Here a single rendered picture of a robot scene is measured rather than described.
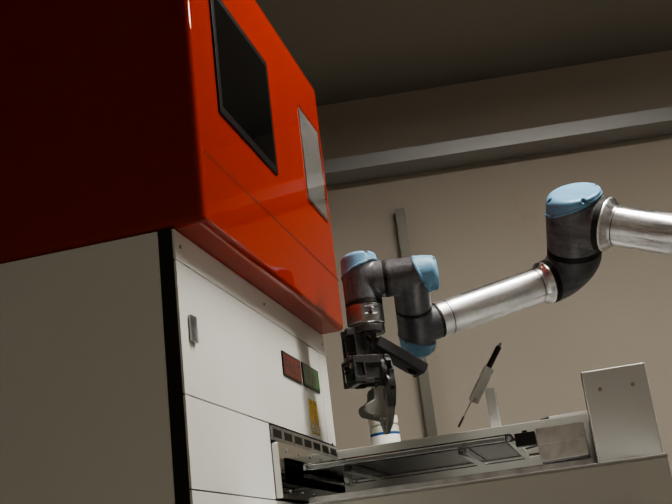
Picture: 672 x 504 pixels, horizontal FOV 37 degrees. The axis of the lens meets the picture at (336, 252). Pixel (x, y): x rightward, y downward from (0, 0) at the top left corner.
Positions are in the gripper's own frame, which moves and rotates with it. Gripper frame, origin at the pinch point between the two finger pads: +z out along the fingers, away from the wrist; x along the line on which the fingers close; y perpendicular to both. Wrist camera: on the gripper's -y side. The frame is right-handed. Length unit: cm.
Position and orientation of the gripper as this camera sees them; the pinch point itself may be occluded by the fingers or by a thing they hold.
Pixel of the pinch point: (389, 427)
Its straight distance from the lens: 196.0
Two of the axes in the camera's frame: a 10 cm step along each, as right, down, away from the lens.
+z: 1.2, 9.4, -3.1
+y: -9.4, 0.0, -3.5
